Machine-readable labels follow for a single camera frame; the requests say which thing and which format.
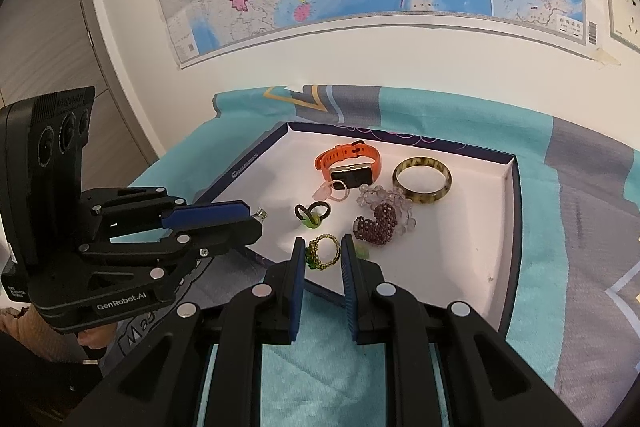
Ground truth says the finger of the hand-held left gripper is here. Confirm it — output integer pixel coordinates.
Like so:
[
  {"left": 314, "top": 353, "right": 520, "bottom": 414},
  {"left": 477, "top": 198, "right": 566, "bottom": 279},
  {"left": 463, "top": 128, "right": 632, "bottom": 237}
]
[
  {"left": 82, "top": 219, "right": 263, "bottom": 275},
  {"left": 92, "top": 187, "right": 251, "bottom": 230}
]

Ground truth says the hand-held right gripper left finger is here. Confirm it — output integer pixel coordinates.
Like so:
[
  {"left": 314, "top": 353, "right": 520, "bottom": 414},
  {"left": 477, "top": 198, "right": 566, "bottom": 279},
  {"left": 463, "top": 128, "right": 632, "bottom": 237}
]
[{"left": 65, "top": 236, "right": 307, "bottom": 427}]

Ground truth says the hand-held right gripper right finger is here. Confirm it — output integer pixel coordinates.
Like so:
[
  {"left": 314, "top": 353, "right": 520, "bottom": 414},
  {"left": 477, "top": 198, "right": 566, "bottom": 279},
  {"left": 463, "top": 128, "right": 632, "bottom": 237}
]
[{"left": 340, "top": 234, "right": 583, "bottom": 427}]

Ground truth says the gold ring with green stone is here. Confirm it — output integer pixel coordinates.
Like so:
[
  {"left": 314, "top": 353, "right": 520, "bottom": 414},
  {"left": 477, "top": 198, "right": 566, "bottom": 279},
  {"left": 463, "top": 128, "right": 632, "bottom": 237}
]
[{"left": 306, "top": 234, "right": 342, "bottom": 270}]

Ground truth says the purple bead bracelet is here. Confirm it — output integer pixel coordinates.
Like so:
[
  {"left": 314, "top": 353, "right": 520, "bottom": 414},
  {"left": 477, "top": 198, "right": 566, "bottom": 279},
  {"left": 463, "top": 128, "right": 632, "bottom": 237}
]
[{"left": 352, "top": 202, "right": 398, "bottom": 247}]

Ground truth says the dark ring with pale bead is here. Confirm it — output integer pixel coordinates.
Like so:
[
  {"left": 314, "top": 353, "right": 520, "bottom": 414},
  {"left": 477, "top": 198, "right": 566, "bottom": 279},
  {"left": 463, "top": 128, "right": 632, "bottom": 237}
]
[{"left": 294, "top": 202, "right": 332, "bottom": 229}]

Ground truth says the pink ring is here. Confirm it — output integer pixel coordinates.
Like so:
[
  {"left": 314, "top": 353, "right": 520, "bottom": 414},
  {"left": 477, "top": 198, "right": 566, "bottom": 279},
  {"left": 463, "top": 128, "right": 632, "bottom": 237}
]
[{"left": 312, "top": 180, "right": 350, "bottom": 204}]

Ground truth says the clear crystal bead bracelet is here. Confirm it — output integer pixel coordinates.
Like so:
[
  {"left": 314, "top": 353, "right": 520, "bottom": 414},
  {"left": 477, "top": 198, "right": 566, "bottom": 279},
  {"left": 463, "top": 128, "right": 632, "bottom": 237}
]
[{"left": 356, "top": 185, "right": 417, "bottom": 233}]

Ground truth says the dark blue cardboard box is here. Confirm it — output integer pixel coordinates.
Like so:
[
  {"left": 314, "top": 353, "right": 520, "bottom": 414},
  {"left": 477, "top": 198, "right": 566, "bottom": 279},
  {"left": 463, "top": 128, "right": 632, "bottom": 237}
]
[{"left": 192, "top": 122, "right": 523, "bottom": 333}]

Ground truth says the green jade bangle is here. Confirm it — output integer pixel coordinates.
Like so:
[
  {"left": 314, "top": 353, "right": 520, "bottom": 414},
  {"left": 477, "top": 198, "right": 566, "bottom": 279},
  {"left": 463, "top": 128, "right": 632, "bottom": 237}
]
[{"left": 392, "top": 157, "right": 452, "bottom": 206}]

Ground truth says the orange smart watch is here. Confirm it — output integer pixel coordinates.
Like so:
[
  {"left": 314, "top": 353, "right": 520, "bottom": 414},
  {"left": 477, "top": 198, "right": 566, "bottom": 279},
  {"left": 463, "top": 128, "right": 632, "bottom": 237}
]
[{"left": 315, "top": 141, "right": 379, "bottom": 188}]

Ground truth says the person's left hand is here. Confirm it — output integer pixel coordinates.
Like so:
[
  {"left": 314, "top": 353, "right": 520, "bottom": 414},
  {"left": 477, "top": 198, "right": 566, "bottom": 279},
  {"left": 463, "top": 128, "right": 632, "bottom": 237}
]
[{"left": 75, "top": 326, "right": 118, "bottom": 360}]

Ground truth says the grey brown door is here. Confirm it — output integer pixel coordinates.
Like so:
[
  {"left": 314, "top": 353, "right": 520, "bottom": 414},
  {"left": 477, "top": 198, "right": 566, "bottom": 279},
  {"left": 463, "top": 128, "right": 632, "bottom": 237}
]
[{"left": 0, "top": 0, "right": 168, "bottom": 188}]

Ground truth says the teal grey printed blanket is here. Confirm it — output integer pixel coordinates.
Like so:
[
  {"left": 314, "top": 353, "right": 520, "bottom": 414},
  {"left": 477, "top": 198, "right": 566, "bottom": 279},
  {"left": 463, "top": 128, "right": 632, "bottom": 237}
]
[{"left": 100, "top": 84, "right": 640, "bottom": 427}]

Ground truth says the clear tape strip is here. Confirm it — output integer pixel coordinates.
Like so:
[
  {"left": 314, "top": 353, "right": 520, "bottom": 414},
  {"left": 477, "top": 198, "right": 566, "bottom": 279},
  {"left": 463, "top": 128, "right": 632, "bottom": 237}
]
[{"left": 592, "top": 49, "right": 621, "bottom": 68}]

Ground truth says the white wall socket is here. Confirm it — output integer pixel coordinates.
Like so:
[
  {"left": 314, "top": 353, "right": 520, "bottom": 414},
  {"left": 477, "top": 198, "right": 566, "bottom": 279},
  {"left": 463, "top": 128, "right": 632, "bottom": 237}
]
[{"left": 604, "top": 0, "right": 640, "bottom": 52}]

